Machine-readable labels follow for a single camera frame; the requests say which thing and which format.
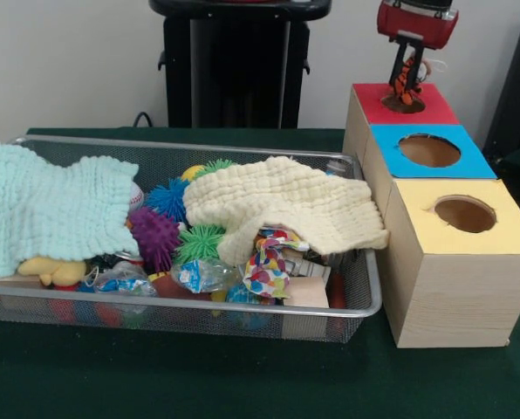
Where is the shallow mesh bin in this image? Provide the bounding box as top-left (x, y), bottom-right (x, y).
top-left (0, 134), bottom-right (383, 345)

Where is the green spiky ball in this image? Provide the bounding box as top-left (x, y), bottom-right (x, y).
top-left (174, 224), bottom-right (226, 265)

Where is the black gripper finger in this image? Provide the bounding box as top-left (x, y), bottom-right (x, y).
top-left (410, 43), bottom-right (426, 93)
top-left (388, 41), bottom-right (408, 86)

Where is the cream waffle cloth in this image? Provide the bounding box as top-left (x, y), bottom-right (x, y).
top-left (181, 155), bottom-right (391, 266)

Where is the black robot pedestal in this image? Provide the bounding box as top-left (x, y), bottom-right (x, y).
top-left (148, 0), bottom-right (333, 129)

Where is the mint waffle cloth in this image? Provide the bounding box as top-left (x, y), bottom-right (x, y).
top-left (0, 141), bottom-right (140, 278)

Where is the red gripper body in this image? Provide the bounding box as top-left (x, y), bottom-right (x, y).
top-left (376, 0), bottom-right (460, 51)

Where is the yellow plush toy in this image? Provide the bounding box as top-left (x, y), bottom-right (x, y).
top-left (17, 256), bottom-right (88, 287)

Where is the wooden box with three holes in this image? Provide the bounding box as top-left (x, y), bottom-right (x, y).
top-left (342, 82), bottom-right (520, 349)

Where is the blue spiky ball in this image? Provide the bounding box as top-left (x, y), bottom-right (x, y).
top-left (145, 177), bottom-right (189, 217)

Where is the clear packet with blue print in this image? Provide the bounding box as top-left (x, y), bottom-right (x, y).
top-left (171, 258), bottom-right (239, 294)

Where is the colourful polka dot paper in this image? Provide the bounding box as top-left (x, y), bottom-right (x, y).
top-left (242, 229), bottom-right (309, 300)

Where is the white baseball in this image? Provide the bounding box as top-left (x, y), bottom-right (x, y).
top-left (128, 182), bottom-right (146, 207)

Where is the yellow ball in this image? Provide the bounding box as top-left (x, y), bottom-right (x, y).
top-left (180, 164), bottom-right (205, 182)

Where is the tiger plush toy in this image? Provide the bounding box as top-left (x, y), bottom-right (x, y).
top-left (388, 52), bottom-right (448, 106)

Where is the purple spiky ball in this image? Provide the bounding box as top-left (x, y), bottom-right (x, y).
top-left (127, 207), bottom-right (181, 274)

